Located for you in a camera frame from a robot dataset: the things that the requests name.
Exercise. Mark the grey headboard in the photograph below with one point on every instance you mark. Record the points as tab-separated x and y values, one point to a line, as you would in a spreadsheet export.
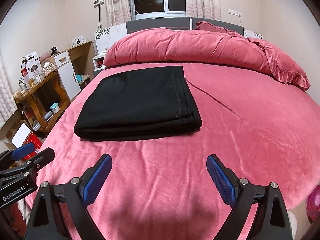
155	25

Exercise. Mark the teal lidded jar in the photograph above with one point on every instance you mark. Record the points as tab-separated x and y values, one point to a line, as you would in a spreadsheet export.
54	108

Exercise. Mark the printed cardboard box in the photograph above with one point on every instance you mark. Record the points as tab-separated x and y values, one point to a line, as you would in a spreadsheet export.
31	66

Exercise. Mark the red box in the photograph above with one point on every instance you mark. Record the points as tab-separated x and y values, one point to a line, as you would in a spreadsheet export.
35	140

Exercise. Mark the teal cup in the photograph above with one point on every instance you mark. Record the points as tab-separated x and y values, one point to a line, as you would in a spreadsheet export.
79	78

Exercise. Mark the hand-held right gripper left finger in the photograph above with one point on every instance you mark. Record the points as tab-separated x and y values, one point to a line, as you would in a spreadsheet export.
96	180

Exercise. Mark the white wall switch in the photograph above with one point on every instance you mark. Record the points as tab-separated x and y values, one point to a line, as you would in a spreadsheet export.
235	12

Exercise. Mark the white cardboard sheet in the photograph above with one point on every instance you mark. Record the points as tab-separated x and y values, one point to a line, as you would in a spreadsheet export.
21	135

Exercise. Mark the pink duvet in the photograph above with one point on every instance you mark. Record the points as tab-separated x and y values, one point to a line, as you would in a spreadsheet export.
187	47

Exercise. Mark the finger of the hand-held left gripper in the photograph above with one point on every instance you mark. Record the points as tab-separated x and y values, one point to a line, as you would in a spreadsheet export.
42	157
22	151

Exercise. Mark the wooden side table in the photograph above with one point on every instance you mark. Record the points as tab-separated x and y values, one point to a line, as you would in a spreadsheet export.
37	92

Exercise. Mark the wall power strip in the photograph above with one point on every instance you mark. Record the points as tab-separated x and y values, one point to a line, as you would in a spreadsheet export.
98	2

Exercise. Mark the white nightstand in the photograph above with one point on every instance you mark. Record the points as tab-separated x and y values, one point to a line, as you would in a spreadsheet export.
98	65

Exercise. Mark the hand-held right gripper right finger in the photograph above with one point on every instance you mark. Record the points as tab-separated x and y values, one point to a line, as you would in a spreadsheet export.
222	182

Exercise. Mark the pink ruffled pillow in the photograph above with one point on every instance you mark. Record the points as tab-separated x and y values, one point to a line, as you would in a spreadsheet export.
212	26
282	65

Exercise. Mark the wooden desk with white doors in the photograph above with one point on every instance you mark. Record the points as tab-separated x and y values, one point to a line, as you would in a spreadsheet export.
67	75

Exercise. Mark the black pants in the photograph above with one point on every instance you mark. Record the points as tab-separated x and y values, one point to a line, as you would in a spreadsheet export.
137	100

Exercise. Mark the wall socket with charger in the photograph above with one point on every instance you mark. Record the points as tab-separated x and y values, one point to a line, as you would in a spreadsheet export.
78	40

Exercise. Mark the white leaf print panel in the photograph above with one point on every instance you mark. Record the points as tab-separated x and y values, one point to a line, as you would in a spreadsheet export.
107	38
253	34

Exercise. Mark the pink bed sheet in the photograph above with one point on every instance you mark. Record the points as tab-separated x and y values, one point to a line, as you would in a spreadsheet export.
225	130

